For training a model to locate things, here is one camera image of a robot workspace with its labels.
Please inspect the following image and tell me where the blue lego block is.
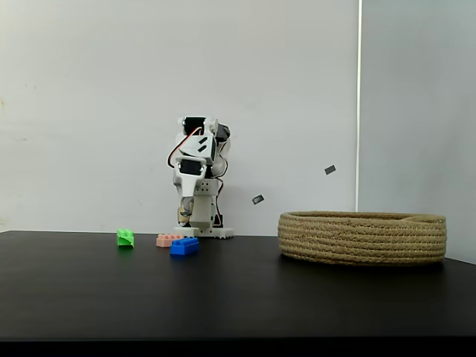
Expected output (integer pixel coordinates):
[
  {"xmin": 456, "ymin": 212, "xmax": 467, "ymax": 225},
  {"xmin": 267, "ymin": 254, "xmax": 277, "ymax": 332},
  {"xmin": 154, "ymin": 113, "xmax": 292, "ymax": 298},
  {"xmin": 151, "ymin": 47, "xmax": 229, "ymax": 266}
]
[{"xmin": 170, "ymin": 237, "xmax": 200, "ymax": 257}]

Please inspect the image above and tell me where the pink lego block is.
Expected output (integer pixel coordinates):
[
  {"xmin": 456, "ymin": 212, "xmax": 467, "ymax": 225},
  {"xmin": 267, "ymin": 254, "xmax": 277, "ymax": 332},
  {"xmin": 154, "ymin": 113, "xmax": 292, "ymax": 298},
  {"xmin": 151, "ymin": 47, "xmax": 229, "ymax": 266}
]
[{"xmin": 155, "ymin": 233, "xmax": 185, "ymax": 248}]

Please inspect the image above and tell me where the green lego block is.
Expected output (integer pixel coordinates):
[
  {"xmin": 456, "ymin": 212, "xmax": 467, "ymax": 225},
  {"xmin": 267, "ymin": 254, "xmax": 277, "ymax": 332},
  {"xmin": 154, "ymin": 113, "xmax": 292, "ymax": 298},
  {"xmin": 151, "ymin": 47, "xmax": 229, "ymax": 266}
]
[{"xmin": 117, "ymin": 228, "xmax": 135, "ymax": 248}]

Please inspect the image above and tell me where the white vertical corner trim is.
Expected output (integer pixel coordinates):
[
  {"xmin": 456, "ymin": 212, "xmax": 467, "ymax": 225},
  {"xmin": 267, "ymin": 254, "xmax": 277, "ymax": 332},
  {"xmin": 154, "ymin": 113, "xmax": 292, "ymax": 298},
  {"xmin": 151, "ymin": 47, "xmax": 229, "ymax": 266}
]
[{"xmin": 356, "ymin": 0, "xmax": 364, "ymax": 213}]

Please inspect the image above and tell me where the red black white servo cable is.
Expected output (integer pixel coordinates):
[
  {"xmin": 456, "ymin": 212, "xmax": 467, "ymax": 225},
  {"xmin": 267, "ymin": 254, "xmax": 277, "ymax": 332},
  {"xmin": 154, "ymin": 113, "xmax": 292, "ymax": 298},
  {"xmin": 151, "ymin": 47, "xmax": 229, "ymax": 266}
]
[{"xmin": 165, "ymin": 127, "xmax": 204, "ymax": 169}]

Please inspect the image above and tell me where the woven rope basket tray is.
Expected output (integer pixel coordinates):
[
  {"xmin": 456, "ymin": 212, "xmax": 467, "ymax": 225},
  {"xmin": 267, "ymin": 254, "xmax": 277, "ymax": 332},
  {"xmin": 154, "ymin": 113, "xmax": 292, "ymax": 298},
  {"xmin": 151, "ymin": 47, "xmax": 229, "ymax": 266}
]
[{"xmin": 277, "ymin": 210, "xmax": 448, "ymax": 266}]

